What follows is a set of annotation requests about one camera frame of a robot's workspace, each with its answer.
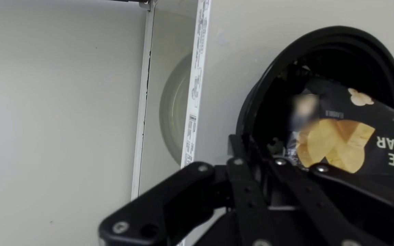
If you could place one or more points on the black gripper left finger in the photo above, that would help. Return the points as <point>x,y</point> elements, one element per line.
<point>169,210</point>

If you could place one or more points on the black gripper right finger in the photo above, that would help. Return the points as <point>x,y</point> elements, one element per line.
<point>344,209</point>

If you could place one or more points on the glass microwave turntable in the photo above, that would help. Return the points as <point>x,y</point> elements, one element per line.
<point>172,106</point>

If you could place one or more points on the white microwave oven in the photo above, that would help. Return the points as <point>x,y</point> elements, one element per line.
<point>71,75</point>

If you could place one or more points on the black popcorn snack bag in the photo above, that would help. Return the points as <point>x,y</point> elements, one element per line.
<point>342,127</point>

